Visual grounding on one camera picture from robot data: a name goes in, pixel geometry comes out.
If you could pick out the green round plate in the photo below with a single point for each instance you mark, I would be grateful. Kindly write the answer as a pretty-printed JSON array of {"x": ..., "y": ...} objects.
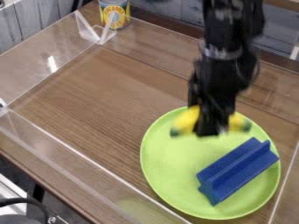
[{"x": 172, "y": 159}]

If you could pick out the yellow toy banana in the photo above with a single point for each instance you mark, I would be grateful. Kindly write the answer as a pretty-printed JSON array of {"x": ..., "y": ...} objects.
[{"x": 184, "y": 124}]

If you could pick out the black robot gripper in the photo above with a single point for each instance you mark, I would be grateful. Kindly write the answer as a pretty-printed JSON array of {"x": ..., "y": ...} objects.
[{"x": 223, "y": 73}]

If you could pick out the blue plastic block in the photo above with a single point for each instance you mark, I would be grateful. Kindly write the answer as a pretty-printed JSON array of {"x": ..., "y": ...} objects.
[{"x": 223, "y": 177}]

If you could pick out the yellow labelled tin can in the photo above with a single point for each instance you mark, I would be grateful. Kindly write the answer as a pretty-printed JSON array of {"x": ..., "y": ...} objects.
[{"x": 116, "y": 9}]

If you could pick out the clear acrylic barrier wall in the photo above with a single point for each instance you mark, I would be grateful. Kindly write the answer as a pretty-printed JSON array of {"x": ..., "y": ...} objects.
[{"x": 82, "y": 101}]

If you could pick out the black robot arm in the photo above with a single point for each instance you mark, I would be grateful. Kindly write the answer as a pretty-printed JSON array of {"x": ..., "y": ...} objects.
[{"x": 234, "y": 22}]

